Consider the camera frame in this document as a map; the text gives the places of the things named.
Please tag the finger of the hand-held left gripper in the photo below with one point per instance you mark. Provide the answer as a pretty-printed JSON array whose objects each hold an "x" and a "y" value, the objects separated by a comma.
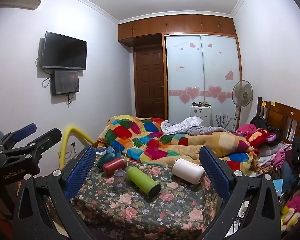
[
  {"x": 25, "y": 131},
  {"x": 46, "y": 140}
]

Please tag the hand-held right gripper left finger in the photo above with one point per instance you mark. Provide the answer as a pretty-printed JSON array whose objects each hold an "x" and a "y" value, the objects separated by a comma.
[{"x": 79, "y": 171}]

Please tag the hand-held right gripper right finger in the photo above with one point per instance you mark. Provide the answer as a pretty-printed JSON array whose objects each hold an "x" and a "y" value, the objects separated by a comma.
[{"x": 216, "y": 173}]

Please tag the teal cup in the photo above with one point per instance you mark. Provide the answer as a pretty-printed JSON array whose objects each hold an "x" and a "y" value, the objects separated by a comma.
[{"x": 104, "y": 160}]

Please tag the white bottle cup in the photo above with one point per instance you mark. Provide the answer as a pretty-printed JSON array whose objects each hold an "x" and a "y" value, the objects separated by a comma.
[{"x": 188, "y": 171}]

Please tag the red bottle cup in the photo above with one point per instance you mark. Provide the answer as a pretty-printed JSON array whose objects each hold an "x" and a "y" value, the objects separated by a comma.
[{"x": 113, "y": 165}]

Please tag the clear glass cup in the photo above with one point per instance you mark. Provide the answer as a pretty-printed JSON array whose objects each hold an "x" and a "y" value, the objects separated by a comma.
[{"x": 119, "y": 178}]

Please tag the green bottle cup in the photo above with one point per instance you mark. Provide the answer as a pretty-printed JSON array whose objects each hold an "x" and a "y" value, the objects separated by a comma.
[{"x": 141, "y": 180}]

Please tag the yellow padded tube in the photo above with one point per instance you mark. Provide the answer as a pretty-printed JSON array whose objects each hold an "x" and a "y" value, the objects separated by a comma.
[{"x": 76, "y": 132}]

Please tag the dried twig plant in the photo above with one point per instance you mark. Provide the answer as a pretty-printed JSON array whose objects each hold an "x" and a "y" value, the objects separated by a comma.
[{"x": 223, "y": 122}]

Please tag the pink clothing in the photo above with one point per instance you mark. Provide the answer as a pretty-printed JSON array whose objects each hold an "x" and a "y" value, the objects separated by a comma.
[{"x": 246, "y": 130}]

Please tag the grey striped cloth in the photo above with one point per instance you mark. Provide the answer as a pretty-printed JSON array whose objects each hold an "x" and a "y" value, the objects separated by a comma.
[{"x": 187, "y": 125}]

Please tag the red plush toy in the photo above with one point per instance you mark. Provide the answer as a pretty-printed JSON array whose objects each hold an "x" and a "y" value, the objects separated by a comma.
[{"x": 261, "y": 136}]

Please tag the colourful patchwork quilt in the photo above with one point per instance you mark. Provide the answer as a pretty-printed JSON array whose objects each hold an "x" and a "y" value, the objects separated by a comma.
[{"x": 165, "y": 145}]

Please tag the small white cabinet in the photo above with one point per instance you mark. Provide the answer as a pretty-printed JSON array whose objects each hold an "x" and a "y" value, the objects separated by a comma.
[{"x": 201, "y": 112}]

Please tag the floral bedspread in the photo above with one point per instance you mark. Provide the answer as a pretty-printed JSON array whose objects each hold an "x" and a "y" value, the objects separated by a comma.
[{"x": 130, "y": 210}]

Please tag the blue book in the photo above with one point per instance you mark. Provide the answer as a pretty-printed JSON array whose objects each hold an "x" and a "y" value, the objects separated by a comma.
[{"x": 278, "y": 187}]

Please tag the magenta clothes pile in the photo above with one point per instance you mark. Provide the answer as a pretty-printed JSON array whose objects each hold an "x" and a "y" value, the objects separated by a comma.
[{"x": 280, "y": 155}]

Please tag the black bag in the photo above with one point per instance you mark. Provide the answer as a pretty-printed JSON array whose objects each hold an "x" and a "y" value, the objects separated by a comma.
[{"x": 258, "y": 121}]

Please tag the standing electric fan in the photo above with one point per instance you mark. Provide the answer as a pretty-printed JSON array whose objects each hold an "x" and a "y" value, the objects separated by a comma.
[{"x": 243, "y": 93}]

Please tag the yellow plush toy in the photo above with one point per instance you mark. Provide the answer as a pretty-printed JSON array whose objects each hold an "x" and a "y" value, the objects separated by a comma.
[{"x": 288, "y": 217}]

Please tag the wooden bed headboard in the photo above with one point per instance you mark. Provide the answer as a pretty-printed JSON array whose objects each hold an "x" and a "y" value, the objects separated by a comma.
[{"x": 282, "y": 116}]

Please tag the frosted sliding wardrobe with hearts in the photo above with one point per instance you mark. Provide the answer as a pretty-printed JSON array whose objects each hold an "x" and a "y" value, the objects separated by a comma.
[{"x": 202, "y": 67}]

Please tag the brown wooden door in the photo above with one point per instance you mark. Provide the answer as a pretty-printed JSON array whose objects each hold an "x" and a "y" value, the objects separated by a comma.
[{"x": 150, "y": 85}]

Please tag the white air conditioner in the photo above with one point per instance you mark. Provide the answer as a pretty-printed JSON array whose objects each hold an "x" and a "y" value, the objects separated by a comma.
[{"x": 20, "y": 3}]

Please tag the brown overhead wooden cabinets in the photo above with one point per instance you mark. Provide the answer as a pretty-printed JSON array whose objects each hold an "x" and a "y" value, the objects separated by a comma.
[{"x": 175, "y": 25}]

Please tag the small black wall monitor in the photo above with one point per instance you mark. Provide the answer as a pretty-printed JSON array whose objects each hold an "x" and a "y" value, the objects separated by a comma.
[{"x": 65, "y": 82}]

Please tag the black wall television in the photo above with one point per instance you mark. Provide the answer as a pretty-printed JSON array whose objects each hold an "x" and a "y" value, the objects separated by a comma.
[{"x": 63, "y": 51}]

